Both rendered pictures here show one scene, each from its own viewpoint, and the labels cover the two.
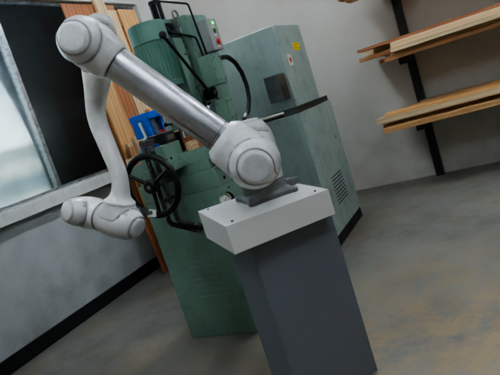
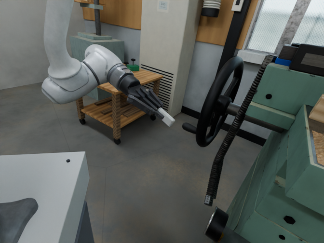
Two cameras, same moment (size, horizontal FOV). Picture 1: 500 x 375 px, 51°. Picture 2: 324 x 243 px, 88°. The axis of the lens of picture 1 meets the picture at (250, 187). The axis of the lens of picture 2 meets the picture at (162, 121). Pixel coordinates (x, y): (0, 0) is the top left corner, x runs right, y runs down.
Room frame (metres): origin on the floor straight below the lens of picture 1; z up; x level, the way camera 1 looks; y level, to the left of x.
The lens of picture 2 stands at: (2.07, -0.10, 1.02)
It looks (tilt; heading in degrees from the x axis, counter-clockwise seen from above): 31 degrees down; 93
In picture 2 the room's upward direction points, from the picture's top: 8 degrees clockwise
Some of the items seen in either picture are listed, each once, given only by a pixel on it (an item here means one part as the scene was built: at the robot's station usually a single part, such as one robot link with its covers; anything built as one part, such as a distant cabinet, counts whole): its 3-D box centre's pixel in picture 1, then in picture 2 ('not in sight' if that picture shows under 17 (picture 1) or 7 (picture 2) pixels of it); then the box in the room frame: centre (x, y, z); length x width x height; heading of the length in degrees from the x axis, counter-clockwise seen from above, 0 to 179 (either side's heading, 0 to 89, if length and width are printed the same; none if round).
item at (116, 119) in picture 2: not in sight; (119, 94); (1.53, 1.41, 0.32); 0.66 x 0.57 x 0.64; 64
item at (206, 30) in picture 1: (210, 35); not in sight; (2.73, -0.04, 1.40); 0.10 x 0.06 x 0.16; 151
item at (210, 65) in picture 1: (213, 70); not in sight; (2.63, 0.00, 1.23); 0.09 x 0.08 x 0.15; 151
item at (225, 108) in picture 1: (224, 111); not in sight; (2.60, 0.01, 1.02); 0.09 x 0.07 x 0.12; 61
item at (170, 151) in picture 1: (161, 155); (292, 86); (2.35, 0.33, 0.91); 0.15 x 0.14 x 0.09; 61
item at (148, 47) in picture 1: (155, 57); not in sight; (2.51, 0.23, 1.35); 0.18 x 0.18 x 0.31
